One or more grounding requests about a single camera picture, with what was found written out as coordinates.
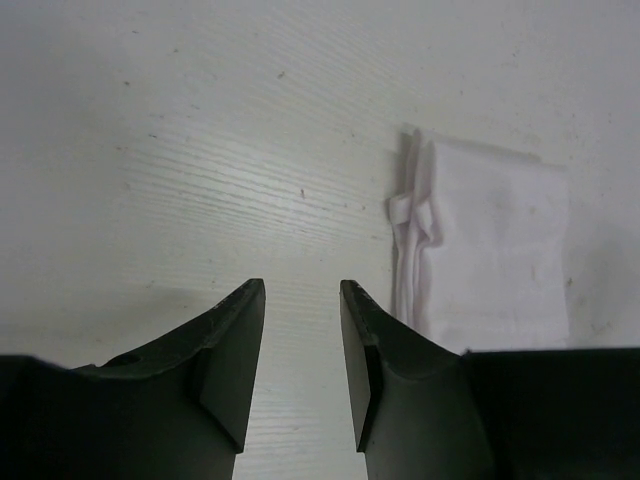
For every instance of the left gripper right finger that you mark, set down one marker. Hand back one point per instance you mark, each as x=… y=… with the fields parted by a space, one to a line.
x=420 y=411

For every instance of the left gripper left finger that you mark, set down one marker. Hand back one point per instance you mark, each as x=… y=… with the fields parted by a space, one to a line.
x=175 y=408

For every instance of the white tank top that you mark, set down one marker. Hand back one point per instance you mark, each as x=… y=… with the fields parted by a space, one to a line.
x=478 y=232

